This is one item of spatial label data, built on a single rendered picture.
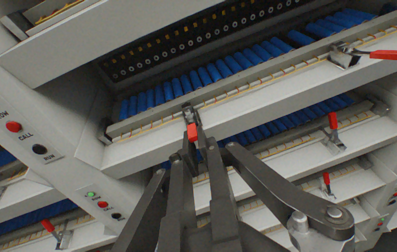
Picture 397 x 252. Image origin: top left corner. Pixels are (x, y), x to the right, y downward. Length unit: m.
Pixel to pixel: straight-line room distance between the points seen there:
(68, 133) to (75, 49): 0.13
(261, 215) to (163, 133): 0.40
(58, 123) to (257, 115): 0.31
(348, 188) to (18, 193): 0.80
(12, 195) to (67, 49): 0.33
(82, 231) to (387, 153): 0.82
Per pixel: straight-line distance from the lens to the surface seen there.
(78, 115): 0.34
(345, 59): 0.34
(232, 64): 0.33
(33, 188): 0.44
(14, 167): 0.51
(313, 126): 0.45
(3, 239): 0.78
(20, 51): 0.28
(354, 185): 0.65
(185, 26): 0.37
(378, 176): 0.68
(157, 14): 0.22
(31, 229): 0.70
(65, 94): 0.34
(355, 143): 0.48
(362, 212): 0.83
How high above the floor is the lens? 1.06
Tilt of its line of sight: 29 degrees down
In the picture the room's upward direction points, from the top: 24 degrees counter-clockwise
